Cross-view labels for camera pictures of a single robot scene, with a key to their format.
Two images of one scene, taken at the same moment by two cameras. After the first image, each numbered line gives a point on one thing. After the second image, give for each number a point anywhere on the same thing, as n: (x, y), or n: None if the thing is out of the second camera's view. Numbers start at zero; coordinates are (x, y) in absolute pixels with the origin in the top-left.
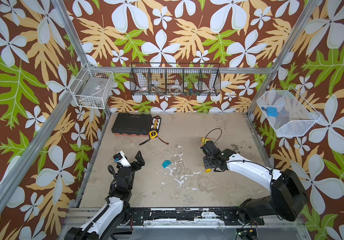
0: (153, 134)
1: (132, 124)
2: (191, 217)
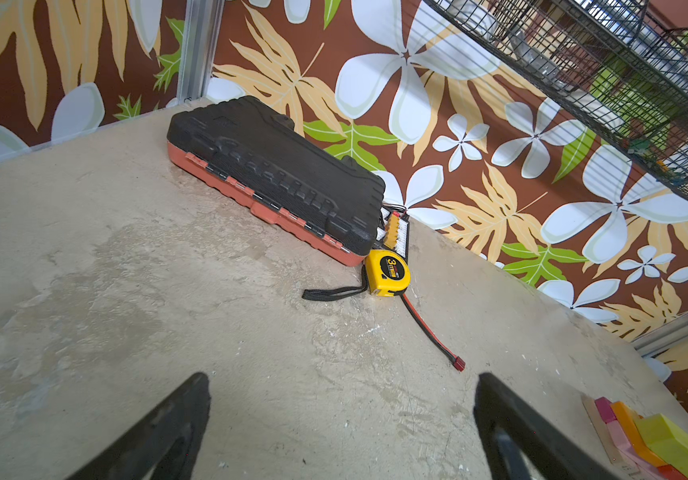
0: (389, 274)
1: (292, 181)
2: None
